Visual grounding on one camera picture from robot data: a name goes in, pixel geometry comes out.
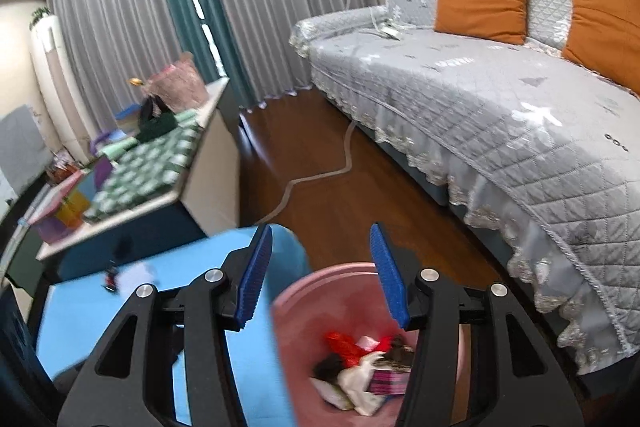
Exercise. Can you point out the white crumpled paper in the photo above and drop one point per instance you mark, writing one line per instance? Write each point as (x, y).
(357, 382)

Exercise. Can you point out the pink woven basket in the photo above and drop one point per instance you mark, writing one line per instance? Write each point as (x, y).
(177, 84)

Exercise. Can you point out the small dark red wrapper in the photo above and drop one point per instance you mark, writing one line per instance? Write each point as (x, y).
(111, 281)

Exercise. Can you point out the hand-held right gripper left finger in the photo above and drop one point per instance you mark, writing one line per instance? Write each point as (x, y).
(255, 277)

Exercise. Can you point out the green checked cloth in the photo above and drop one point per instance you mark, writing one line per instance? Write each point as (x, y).
(145, 177)

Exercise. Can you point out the stack of pastel bowls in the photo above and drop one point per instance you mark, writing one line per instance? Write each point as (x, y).
(127, 119)

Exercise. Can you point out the grey quilted sofa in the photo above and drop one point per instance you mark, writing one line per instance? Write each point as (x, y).
(475, 122)

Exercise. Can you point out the white tissue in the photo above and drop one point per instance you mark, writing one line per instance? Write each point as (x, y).
(137, 276)

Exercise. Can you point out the dark green bag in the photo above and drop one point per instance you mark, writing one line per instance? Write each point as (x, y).
(157, 124)

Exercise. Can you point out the white desk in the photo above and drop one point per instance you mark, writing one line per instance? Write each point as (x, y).
(215, 177)

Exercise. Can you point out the pink plastic bin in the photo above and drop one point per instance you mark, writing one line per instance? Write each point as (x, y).
(310, 307)

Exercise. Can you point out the white power strip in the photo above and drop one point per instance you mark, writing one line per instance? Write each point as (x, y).
(390, 32)

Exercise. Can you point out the green potted plant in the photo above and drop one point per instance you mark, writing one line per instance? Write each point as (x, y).
(40, 17)

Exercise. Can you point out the pink striped packet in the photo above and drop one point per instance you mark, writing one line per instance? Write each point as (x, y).
(387, 382)

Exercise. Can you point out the white standing air conditioner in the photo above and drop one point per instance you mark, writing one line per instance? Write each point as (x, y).
(55, 77)

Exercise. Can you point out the blue table cover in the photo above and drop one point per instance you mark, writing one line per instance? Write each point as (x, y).
(80, 332)

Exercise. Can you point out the grey panel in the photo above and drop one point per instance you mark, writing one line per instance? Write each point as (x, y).
(20, 152)

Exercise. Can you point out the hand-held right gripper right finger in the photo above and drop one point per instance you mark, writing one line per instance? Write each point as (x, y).
(390, 277)

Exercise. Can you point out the mint green folded cloth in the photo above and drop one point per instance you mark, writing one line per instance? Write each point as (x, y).
(120, 149)

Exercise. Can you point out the purple storage box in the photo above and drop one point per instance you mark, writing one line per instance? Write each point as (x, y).
(60, 212)

